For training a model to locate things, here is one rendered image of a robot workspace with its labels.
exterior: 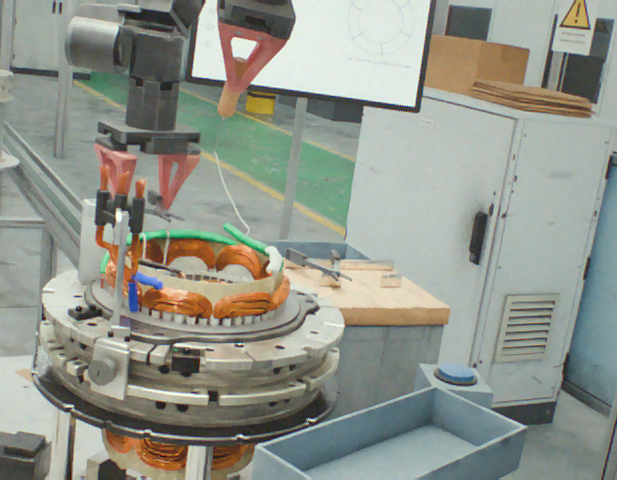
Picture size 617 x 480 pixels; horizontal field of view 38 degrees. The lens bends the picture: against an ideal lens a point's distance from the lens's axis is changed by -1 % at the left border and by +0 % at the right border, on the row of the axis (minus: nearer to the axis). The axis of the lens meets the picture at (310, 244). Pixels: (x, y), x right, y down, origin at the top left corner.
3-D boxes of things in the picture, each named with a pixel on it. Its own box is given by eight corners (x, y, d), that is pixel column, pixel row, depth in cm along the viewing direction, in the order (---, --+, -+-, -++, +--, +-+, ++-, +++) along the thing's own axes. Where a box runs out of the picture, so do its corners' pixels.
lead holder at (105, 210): (93, 223, 84) (95, 187, 83) (136, 224, 85) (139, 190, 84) (99, 233, 80) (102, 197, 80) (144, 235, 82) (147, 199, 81)
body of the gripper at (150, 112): (95, 135, 101) (100, 70, 99) (173, 136, 107) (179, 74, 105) (121, 148, 96) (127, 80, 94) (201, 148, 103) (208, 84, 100)
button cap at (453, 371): (443, 381, 99) (444, 373, 99) (434, 367, 103) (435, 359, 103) (477, 384, 100) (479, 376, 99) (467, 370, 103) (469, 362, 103)
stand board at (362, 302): (263, 275, 127) (265, 259, 127) (381, 277, 135) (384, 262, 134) (315, 325, 110) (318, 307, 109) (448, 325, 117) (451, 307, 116)
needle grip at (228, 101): (213, 109, 90) (229, 55, 87) (227, 109, 91) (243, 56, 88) (222, 117, 89) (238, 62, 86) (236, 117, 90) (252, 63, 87)
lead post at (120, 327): (109, 338, 82) (120, 216, 79) (109, 328, 84) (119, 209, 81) (129, 339, 82) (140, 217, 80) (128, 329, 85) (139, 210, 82)
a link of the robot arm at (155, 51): (176, 28, 95) (192, 27, 100) (115, 19, 96) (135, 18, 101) (169, 93, 97) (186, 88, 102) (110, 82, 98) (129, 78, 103)
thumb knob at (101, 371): (92, 378, 81) (94, 353, 80) (115, 385, 80) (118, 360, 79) (85, 382, 80) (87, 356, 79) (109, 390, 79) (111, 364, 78)
